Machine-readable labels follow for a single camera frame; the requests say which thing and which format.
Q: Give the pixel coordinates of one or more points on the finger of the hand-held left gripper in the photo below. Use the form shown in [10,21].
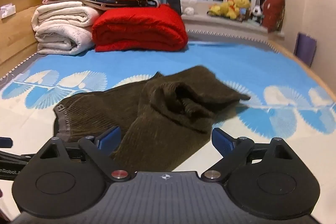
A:
[5,142]

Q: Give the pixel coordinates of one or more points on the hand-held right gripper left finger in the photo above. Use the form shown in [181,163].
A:
[109,138]

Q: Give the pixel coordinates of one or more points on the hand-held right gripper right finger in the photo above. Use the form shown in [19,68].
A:
[223,142]

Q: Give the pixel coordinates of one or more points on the wooden headboard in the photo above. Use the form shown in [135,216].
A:
[18,29]

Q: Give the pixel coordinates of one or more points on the red folded blanket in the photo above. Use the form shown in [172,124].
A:
[139,27]

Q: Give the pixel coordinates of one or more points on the cream folded quilt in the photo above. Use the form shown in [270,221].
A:
[60,27]

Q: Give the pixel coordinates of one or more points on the purple box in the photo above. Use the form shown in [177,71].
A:
[305,48]

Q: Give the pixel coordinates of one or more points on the white tissue pack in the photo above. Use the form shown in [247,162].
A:
[7,11]

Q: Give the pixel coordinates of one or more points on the panda plush toy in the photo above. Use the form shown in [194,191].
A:
[256,11]

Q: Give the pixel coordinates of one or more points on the yellow plush toys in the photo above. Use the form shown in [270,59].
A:
[231,6]

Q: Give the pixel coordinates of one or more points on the red cushion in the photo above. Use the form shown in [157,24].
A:
[274,14]

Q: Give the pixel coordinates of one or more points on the white plush toy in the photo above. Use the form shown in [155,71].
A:
[188,2]

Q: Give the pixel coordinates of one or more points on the wooden bed frame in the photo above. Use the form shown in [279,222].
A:
[309,69]

